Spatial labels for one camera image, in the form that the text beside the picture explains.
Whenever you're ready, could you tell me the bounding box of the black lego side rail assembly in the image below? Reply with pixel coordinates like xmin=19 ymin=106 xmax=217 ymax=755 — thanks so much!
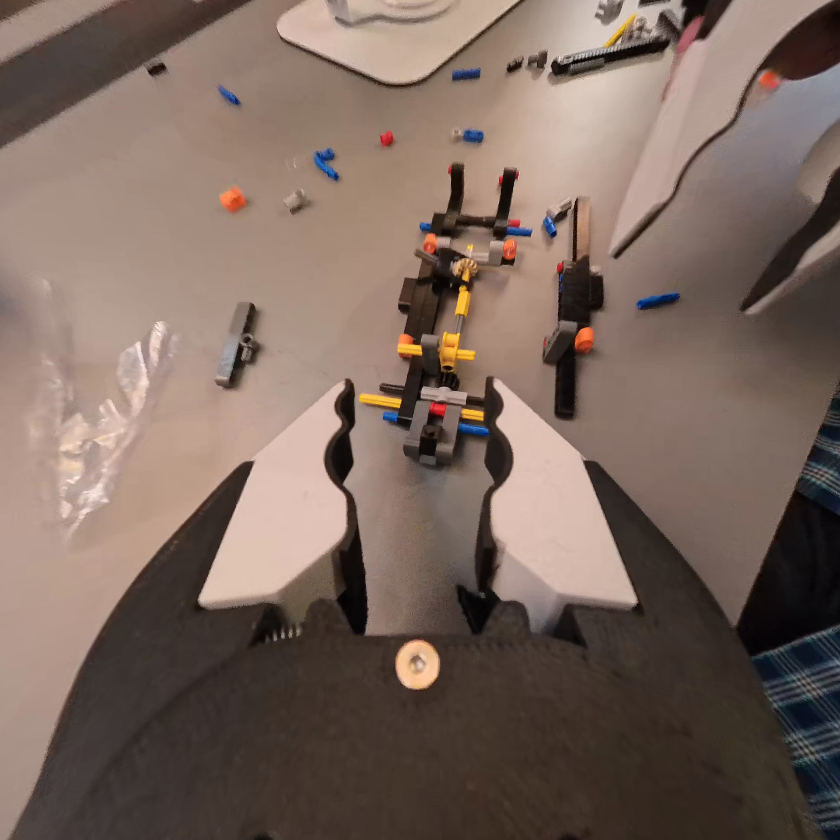
xmin=542 ymin=195 xmax=605 ymax=421

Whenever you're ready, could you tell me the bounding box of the white rounded base plate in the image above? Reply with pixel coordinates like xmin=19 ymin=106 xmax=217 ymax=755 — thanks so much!
xmin=277 ymin=0 xmax=526 ymax=87

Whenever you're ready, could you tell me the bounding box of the clear plastic bag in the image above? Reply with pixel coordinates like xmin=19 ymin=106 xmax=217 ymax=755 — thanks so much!
xmin=26 ymin=276 xmax=181 ymax=542

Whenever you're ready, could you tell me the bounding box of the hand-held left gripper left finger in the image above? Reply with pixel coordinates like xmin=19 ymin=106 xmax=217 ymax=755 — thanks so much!
xmin=198 ymin=379 xmax=367 ymax=634

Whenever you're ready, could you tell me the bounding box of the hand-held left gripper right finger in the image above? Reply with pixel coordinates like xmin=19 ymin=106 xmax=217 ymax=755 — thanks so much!
xmin=474 ymin=377 xmax=639 ymax=636

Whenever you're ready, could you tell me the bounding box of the blue plaid clothing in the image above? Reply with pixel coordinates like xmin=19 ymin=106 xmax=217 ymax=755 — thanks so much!
xmin=751 ymin=387 xmax=840 ymax=840

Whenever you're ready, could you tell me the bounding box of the long black lego beam assembly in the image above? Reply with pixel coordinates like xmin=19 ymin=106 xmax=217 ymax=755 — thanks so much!
xmin=550 ymin=10 xmax=683 ymax=77

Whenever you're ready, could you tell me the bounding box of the lego car chassis assembly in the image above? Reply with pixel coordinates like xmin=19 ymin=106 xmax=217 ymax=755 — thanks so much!
xmin=359 ymin=162 xmax=534 ymax=468

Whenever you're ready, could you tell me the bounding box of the grey lego beam with connector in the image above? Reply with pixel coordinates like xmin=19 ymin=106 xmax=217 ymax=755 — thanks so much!
xmin=214 ymin=301 xmax=258 ymax=389

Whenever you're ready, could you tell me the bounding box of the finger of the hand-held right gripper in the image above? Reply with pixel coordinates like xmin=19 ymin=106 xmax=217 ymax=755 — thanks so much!
xmin=740 ymin=125 xmax=840 ymax=317
xmin=609 ymin=0 xmax=815 ymax=259

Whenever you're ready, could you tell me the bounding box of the clear container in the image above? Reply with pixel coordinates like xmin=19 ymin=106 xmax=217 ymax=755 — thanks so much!
xmin=325 ymin=0 xmax=457 ymax=26

